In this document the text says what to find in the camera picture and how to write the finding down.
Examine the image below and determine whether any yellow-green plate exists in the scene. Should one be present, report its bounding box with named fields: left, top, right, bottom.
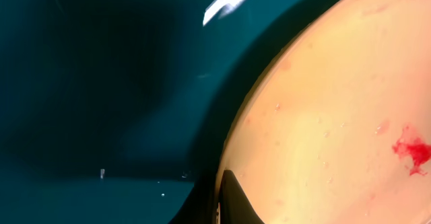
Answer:
left=219, top=0, right=430, bottom=223

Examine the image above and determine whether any teal plastic serving tray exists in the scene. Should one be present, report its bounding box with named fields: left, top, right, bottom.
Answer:
left=1, top=0, right=339, bottom=224

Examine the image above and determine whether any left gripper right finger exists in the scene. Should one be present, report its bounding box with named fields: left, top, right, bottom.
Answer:
left=219, top=170, right=264, bottom=224

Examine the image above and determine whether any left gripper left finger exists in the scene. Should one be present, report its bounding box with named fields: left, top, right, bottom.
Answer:
left=168, top=175, right=216, bottom=224

